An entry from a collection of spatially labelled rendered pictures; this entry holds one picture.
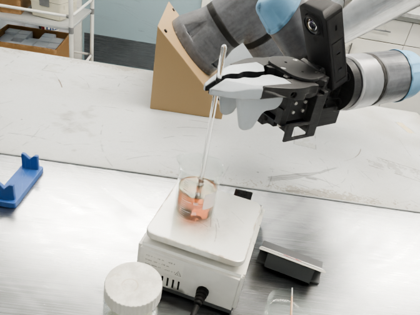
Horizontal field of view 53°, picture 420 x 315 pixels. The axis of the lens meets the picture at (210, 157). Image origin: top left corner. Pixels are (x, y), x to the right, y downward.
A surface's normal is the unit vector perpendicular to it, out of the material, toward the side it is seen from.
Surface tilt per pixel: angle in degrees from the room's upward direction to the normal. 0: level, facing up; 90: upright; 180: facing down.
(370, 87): 79
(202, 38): 65
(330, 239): 0
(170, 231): 0
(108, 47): 90
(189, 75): 90
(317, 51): 121
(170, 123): 0
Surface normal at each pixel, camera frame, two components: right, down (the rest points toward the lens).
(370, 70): 0.48, -0.24
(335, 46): 0.51, 0.54
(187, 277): -0.28, 0.47
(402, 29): -0.02, 0.53
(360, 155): 0.16, -0.84
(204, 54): 0.32, 0.45
